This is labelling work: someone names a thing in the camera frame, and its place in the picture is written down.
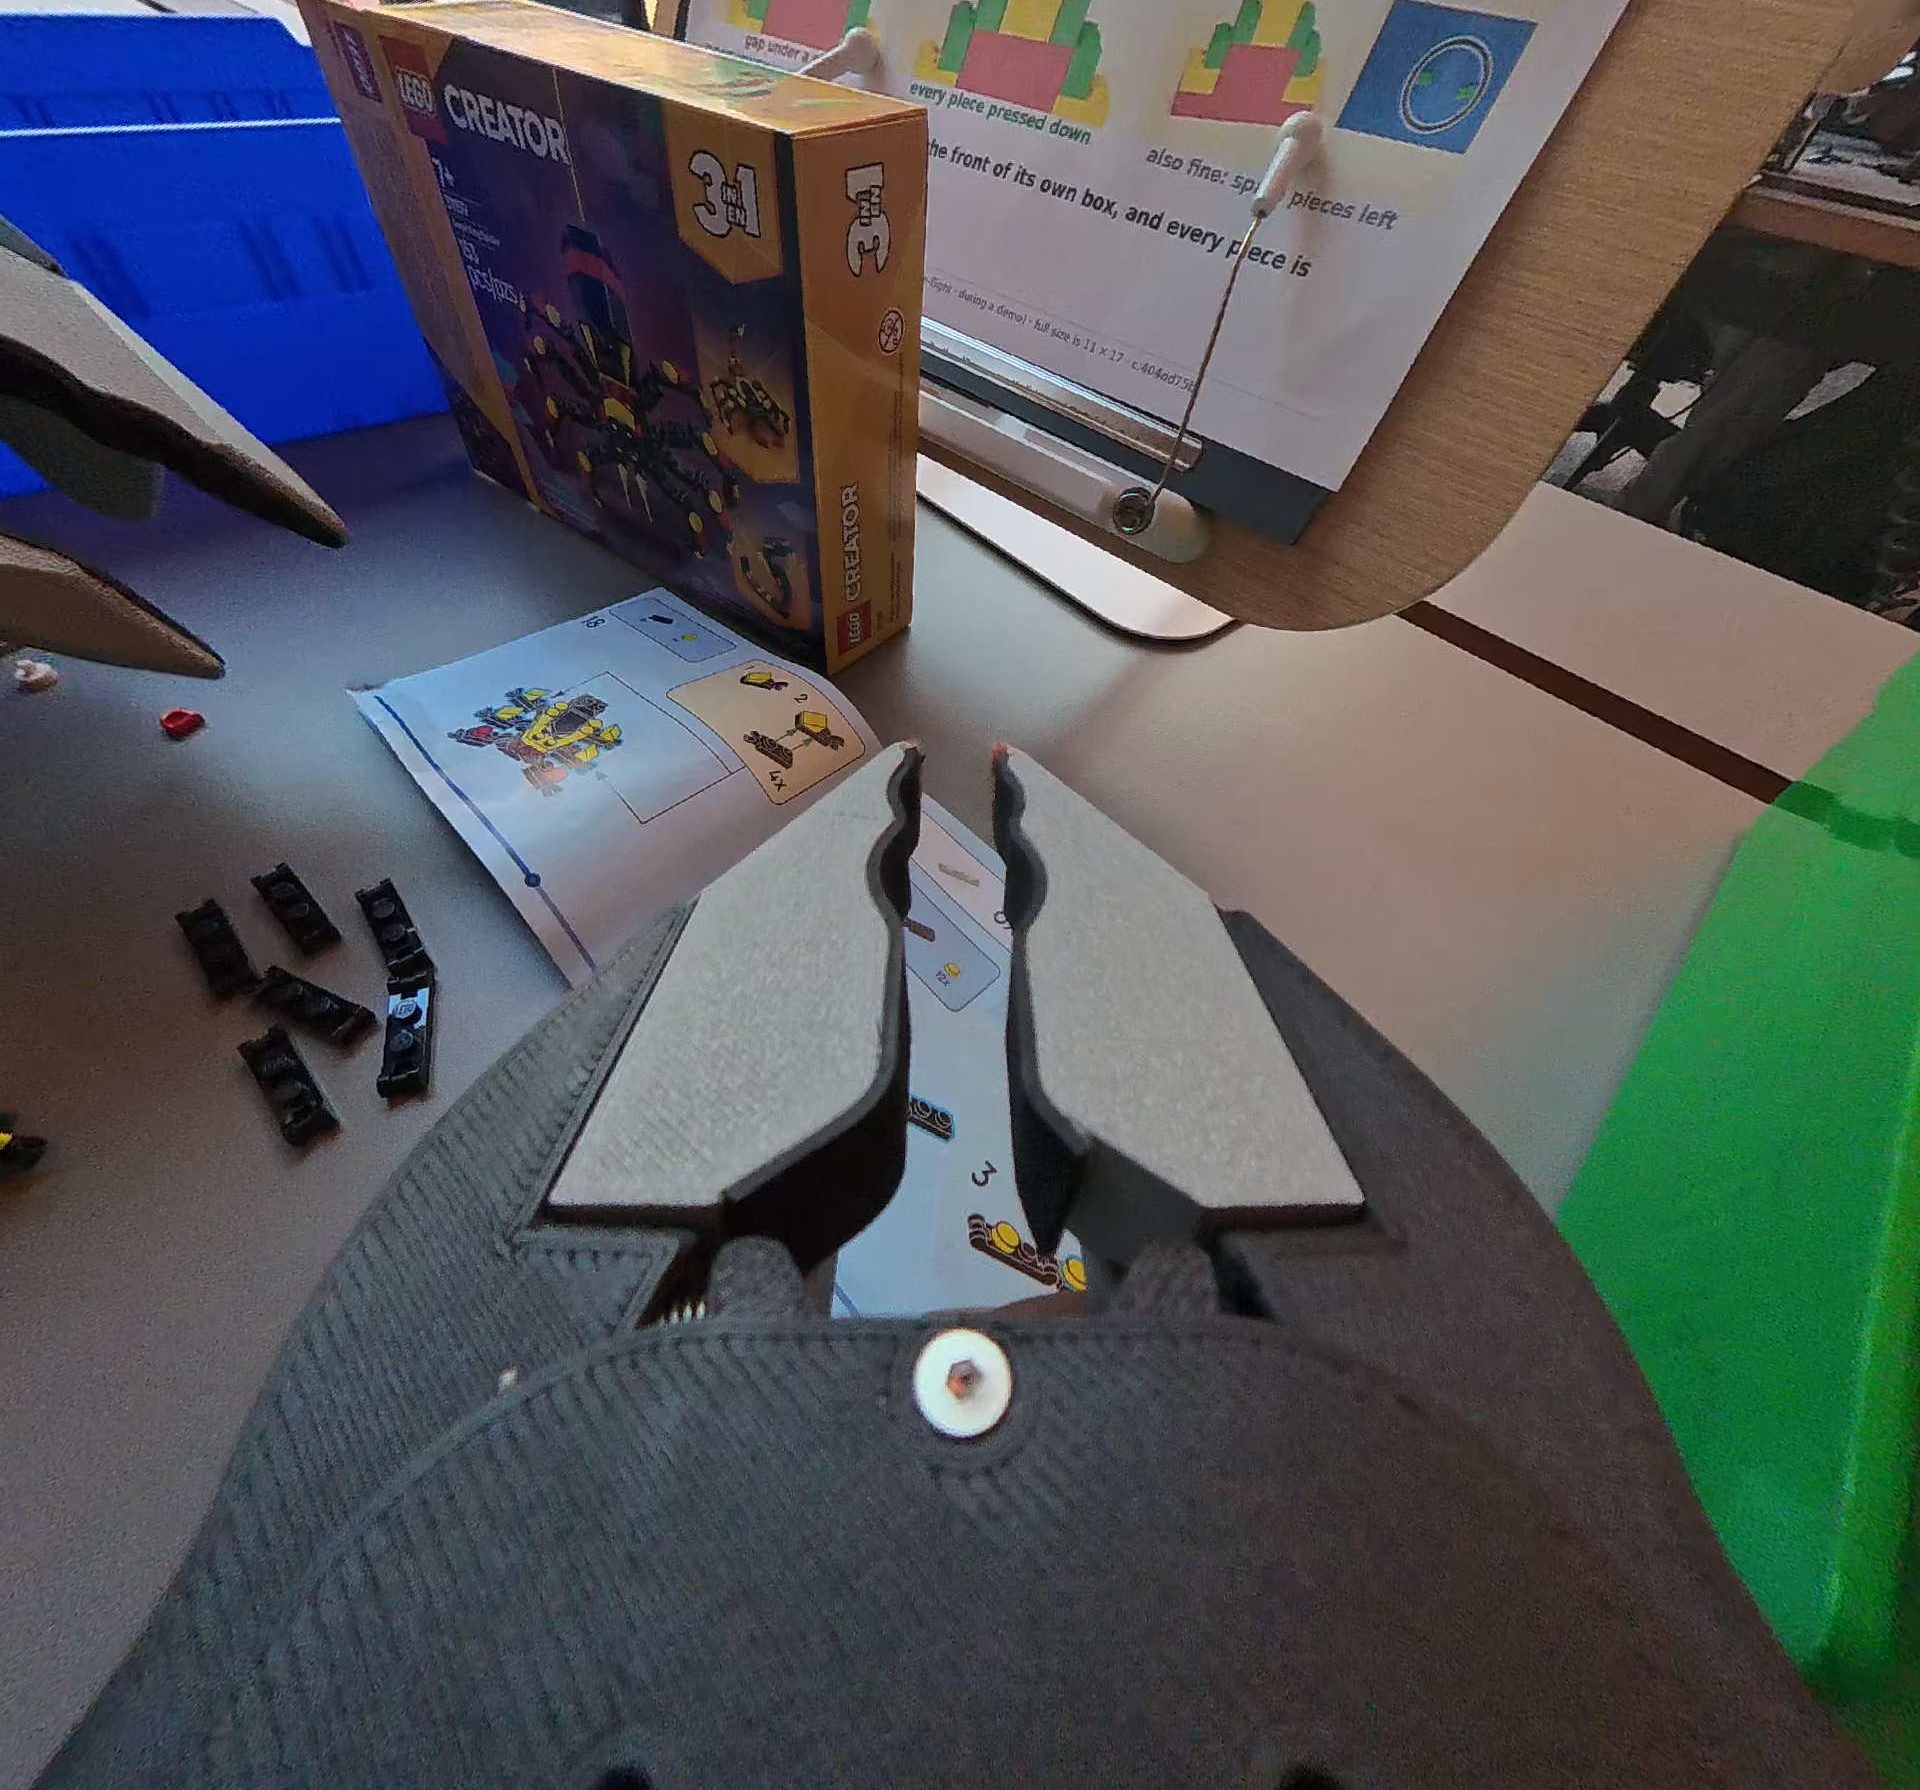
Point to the printed instruction sheet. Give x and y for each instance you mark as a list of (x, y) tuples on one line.
[(1200, 306)]

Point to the small red lego piece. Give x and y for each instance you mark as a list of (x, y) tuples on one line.
[(179, 722)]

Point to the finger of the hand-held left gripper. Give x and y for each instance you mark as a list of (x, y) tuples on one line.
[(75, 604), (105, 380)]

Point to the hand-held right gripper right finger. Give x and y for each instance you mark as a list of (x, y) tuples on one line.
[(1183, 1026)]

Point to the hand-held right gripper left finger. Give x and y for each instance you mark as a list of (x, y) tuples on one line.
[(735, 1012)]

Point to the group of black lego plates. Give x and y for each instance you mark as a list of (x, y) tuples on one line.
[(294, 909)]

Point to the green plastic bin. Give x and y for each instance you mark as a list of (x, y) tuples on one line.
[(1741, 1146)]

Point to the small white lego piece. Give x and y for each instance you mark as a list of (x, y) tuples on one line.
[(33, 675)]

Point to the lego set box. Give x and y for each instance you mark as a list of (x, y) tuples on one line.
[(600, 320)]

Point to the blue plastic bin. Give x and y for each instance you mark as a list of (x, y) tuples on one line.
[(179, 200)]

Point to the wooden book stand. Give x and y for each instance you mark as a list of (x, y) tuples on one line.
[(1576, 320)]

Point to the lego instruction booklet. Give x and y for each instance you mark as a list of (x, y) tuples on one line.
[(600, 801)]

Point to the yellow and black lego piece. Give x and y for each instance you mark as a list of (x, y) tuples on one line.
[(15, 1150)]

